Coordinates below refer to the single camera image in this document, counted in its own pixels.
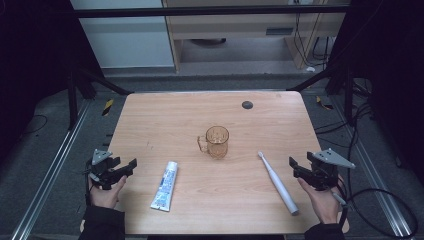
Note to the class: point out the yellow and black tape strip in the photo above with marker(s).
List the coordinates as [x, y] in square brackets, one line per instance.
[107, 107]
[324, 104]

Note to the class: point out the amber cut glass mug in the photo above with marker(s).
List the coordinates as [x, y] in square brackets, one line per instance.
[216, 146]

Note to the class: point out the aluminium floor rail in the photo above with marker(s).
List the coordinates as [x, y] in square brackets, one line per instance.
[50, 176]
[376, 180]

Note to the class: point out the white cabinet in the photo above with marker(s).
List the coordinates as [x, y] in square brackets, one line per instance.
[126, 43]

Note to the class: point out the person's right hand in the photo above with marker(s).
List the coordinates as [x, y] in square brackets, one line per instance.
[325, 205]

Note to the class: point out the black curtain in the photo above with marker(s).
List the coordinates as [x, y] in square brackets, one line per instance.
[30, 66]
[393, 83]

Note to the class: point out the white and blue toothpaste tube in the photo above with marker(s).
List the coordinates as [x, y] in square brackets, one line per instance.
[165, 190]

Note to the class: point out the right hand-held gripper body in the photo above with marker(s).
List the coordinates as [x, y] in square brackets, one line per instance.
[325, 171]

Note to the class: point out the black diagonal frame strut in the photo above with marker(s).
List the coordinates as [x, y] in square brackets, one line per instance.
[100, 80]
[316, 78]

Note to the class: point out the white electric toothbrush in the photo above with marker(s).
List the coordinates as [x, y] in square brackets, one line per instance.
[279, 186]

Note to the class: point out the small white floor object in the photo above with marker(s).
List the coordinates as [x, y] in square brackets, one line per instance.
[310, 69]

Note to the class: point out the light wooden desk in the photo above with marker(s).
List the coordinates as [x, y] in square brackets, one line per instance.
[233, 26]

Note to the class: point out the dark round table grommet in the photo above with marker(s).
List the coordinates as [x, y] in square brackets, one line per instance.
[247, 105]

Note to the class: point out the person's left hand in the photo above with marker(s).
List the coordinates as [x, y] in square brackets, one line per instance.
[105, 197]

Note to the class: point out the black horizontal frame bar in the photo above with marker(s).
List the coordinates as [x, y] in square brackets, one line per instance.
[200, 11]

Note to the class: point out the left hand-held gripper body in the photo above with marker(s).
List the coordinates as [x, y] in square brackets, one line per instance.
[100, 171]

